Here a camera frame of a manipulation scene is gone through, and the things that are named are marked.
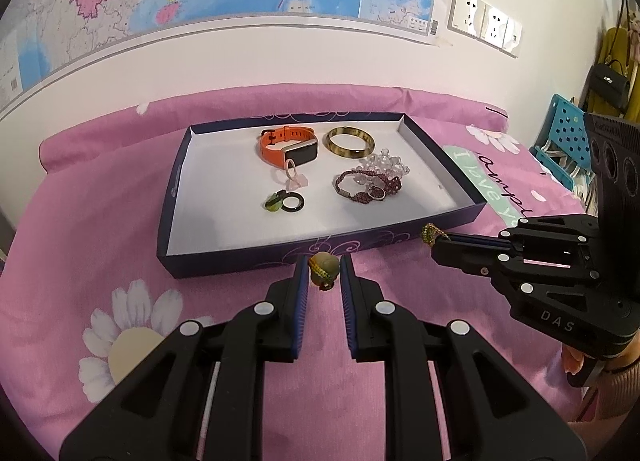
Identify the orange smart watch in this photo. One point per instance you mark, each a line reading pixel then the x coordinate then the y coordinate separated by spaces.
pixel 302 153

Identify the pink printed blanket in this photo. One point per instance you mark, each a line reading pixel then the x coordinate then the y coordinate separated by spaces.
pixel 100 221

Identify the green bead pendant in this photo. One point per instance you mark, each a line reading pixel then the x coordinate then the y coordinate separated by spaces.
pixel 326 266

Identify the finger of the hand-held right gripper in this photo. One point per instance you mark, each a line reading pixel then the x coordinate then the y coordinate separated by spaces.
pixel 545 231
pixel 465 253

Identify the amber bangle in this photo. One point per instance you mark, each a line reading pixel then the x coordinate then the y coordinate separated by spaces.
pixel 350 155

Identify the black handbag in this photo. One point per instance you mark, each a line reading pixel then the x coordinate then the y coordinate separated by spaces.
pixel 607 88

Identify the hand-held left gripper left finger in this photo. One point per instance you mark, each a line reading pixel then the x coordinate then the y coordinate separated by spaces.
pixel 301 303

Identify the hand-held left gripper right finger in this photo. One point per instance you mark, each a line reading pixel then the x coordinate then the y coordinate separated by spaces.
pixel 346 303

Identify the yellow garment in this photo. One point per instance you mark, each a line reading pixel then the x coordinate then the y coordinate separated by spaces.
pixel 617 43

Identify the person's right hand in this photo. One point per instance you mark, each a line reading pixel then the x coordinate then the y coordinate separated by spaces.
pixel 573 366

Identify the dark blue box tray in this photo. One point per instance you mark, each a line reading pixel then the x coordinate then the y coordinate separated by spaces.
pixel 225 201

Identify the person's right forearm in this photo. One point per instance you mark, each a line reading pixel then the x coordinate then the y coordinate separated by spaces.
pixel 620 398

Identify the blue perforated chair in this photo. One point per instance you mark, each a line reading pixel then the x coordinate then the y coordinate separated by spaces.
pixel 567 121

